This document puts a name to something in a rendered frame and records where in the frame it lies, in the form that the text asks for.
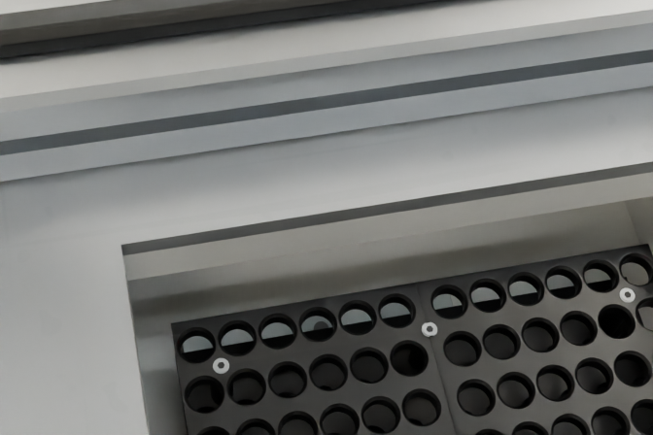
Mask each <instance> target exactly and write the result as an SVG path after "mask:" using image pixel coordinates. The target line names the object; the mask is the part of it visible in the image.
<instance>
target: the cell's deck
mask: <svg viewBox="0 0 653 435"><path fill-rule="evenodd" d="M649 196H653V86H648V87H641V88H634V89H627V90H620V91H613V92H607V93H601V94H594V95H587V96H580V97H574V98H568V99H561V100H554V101H547V102H540V103H534V104H528V105H521V106H514V107H507V108H501V109H494V110H488V111H481V112H474V113H467V114H461V115H454V116H448V117H435V118H429V119H422V120H415V121H408V122H402V123H395V124H389V125H382V126H375V127H368V128H362V129H355V130H349V131H342V132H335V133H328V134H322V135H316V136H309V137H302V138H295V139H288V140H282V141H276V142H269V143H262V144H255V145H248V146H243V147H236V148H229V149H222V150H215V151H204V152H197V153H190V154H183V155H176V156H169V157H163V158H157V159H150V160H143V161H136V162H130V163H123V164H117V165H110V166H103V167H96V168H90V169H84V170H77V171H70V172H63V173H57V174H50V175H44V176H37V177H30V178H23V179H17V180H10V181H4V182H0V435H150V429H149V423H148V416H147V409H146V402H145V395H144V389H143V382H142V375H141V368H140V361H139V354H138V348H137V341H136V334H135V327H134V320H133V314H132V307H131V300H130V293H129V287H128V281H131V280H137V279H143V278H148V277H155V276H161V275H167V274H173V273H179V272H186V271H191V270H197V269H203V268H209V267H216V266H222V265H227V264H233V263H239V262H246V261H252V260H258V259H264V258H269V257H276V256H282V255H288V254H294V253H300V252H307V251H317V250H323V249H329V248H336V247H342V246H348V245H353V244H359V243H366V242H372V241H378V240H384V239H390V238H395V237H402V236H408V235H414V234H420V233H426V232H432V231H438V230H444V229H450V228H456V227H463V226H469V225H474V224H480V223H486V222H493V221H499V220H505V219H511V218H522V217H528V216H534V215H540V214H546V213H553V212H559V211H564V210H570V209H576V208H583V207H589V206H595V205H600V204H606V203H613V202H619V201H625V200H631V199H637V198H643V197H649Z"/></svg>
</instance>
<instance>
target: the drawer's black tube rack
mask: <svg viewBox="0 0 653 435"><path fill-rule="evenodd" d="M415 284H416V287H417V290H418V294H419V298H420V301H421V305H422V309H423V313H424V316H425V320H426V323H425V324H424V325H423V326H422V331H419V332H413V333H407V334H401V335H396V336H391V337H385V338H379V339H374V340H368V341H362V342H356V343H352V344H346V345H340V346H334V347H329V348H323V349H317V350H311V351H302V352H296V353H290V354H285V355H279V356H273V357H268V358H263V359H257V360H251V361H246V362H240V363H234V364H229V363H228V361H227V360H226V359H224V358H218V359H217V360H215V362H214V364H213V367H212V368H206V369H201V370H195V371H189V372H184V373H179V372H178V366H177V360H176V366H177V372H178V378H180V379H179V385H180V391H181V396H182V403H183V409H184V415H185V422H186V428H187V433H188V435H653V330H649V329H647V328H645V327H644V325H643V322H642V320H641V317H640V314H639V311H638V309H640V308H642V307H651V308H653V291H647V292H642V293H637V294H634V292H633V291H632V290H631V289H629V288H623V289H622V290H621V291H620V296H619V297H614V298H608V299H603V300H598V301H592V302H586V303H580V304H575V305H569V306H563V307H558V308H553V309H547V310H541V311H535V312H530V313H524V314H519V315H513V316H508V317H502V318H491V319H486V320H480V321H475V322H469V323H464V324H458V325H452V326H446V327H441V328H437V327H436V325H435V324H434V323H432V322H430V321H429V318H428V314H427V310H426V306H425V303H424V299H423V295H422V291H421V289H420V285H419V282H416V283H415Z"/></svg>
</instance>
